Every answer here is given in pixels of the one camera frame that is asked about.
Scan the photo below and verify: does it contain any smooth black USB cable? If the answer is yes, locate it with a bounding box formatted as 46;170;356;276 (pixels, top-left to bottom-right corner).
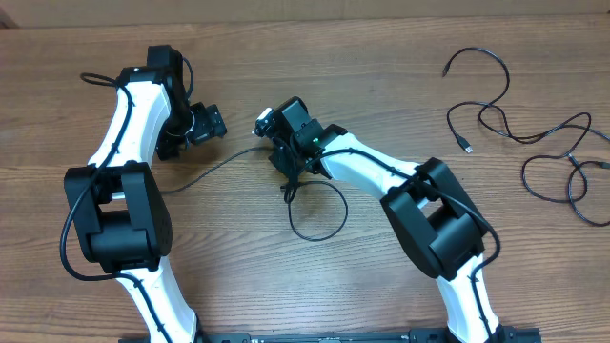
159;145;350;243

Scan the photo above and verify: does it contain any braided black USB cable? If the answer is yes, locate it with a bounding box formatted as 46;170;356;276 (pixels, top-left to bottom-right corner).
440;46;610;154

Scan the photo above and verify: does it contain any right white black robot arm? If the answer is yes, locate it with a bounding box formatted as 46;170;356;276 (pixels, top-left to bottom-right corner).
253;96;500;342

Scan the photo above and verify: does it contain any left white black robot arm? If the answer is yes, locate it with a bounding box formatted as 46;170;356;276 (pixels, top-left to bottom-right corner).
59;45;227;342

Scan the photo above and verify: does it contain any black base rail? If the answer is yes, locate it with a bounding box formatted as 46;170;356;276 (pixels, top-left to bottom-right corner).
118;326;542;343

